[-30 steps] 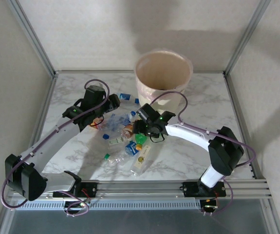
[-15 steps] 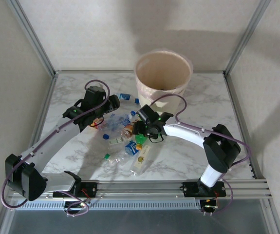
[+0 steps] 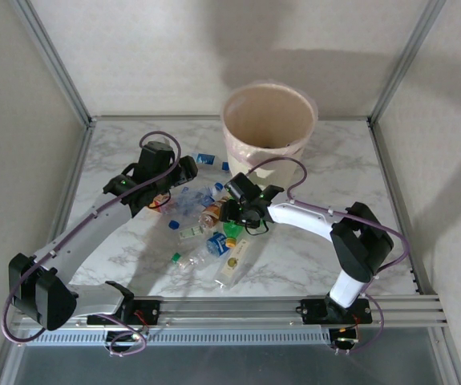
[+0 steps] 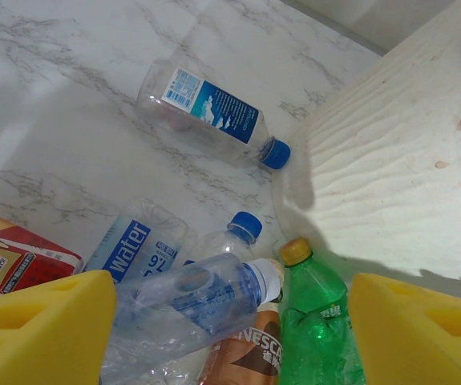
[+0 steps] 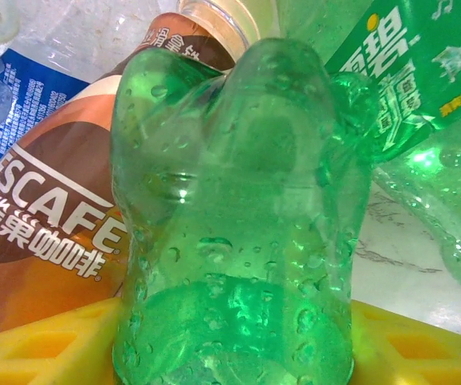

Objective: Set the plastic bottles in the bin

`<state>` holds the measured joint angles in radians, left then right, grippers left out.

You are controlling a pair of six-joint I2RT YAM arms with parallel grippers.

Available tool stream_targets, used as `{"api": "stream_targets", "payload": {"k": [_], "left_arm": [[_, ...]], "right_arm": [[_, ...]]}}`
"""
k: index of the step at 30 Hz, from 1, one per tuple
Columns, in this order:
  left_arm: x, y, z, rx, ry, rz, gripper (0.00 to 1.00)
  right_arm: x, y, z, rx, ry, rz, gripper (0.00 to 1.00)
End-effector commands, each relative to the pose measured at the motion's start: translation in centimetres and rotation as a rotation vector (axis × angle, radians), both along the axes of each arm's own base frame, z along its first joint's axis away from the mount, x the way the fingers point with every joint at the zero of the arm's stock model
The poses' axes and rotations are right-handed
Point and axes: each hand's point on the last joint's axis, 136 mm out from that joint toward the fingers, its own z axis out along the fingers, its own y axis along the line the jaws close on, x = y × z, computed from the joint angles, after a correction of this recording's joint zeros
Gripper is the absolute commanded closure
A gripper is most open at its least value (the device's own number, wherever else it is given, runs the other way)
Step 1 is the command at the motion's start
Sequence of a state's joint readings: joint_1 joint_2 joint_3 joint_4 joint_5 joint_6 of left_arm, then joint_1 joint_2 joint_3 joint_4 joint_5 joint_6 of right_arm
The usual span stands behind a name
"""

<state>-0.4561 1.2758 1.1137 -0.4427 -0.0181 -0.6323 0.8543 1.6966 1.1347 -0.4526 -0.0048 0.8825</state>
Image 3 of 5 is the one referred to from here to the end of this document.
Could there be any clear bottle blue label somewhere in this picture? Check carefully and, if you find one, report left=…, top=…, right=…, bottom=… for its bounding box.
left=204, top=232, right=232, bottom=260

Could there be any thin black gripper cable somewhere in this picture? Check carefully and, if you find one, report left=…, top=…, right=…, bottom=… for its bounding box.
left=245, top=220, right=270, bottom=238

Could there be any clear bottle green white label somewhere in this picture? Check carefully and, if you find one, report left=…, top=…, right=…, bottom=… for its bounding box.
left=168, top=219, right=209, bottom=242

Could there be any aluminium front mounting rail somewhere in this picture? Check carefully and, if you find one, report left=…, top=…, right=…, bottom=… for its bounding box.
left=9, top=294, right=450, bottom=336

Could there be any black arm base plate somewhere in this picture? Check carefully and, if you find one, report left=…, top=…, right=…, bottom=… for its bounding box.
left=300, top=297, right=374, bottom=326
left=87, top=297, right=162, bottom=326

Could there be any cream plastic waste bin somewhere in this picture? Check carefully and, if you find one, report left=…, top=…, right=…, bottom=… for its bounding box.
left=220, top=82, right=319, bottom=190

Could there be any aluminium table edge rail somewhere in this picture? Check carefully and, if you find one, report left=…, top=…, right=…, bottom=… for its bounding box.
left=51, top=120, right=97, bottom=241
left=368, top=120, right=442, bottom=300

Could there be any clear bottle green cap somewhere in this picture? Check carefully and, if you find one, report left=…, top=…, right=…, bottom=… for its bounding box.
left=170, top=251, right=209, bottom=274

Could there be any crushed clear bluish bottle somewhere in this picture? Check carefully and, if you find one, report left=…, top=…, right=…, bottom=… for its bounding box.
left=172, top=183, right=215, bottom=218

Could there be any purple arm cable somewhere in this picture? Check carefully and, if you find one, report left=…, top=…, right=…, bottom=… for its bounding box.
left=248, top=157, right=411, bottom=282
left=0, top=130, right=183, bottom=346

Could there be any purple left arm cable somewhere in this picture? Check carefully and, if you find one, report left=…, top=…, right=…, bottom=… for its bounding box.
left=0, top=130, right=183, bottom=346

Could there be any green bottle yellow cap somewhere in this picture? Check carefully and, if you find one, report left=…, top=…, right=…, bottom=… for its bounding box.
left=221, top=220, right=249, bottom=248

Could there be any slotted grey cable duct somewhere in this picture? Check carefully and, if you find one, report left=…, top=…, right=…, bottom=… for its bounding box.
left=25, top=323, right=334, bottom=347

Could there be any aluminium frame post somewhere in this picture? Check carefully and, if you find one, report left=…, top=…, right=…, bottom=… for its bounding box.
left=368, top=0, right=447, bottom=125
left=429, top=325, right=461, bottom=385
left=11, top=0, right=97, bottom=128
left=0, top=332, right=29, bottom=385

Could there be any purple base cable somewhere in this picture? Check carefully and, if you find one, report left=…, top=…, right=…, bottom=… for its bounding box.
left=332, top=294, right=385, bottom=356
left=107, top=314, right=148, bottom=358

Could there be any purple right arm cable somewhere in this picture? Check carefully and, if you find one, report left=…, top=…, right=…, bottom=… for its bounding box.
left=248, top=157, right=411, bottom=282

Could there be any red label plastic bottle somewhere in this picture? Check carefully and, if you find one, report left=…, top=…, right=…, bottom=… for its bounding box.
left=148, top=194, right=171, bottom=213

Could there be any tall clear bottle white label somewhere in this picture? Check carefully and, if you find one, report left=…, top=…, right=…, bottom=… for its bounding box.
left=212, top=238, right=256, bottom=290

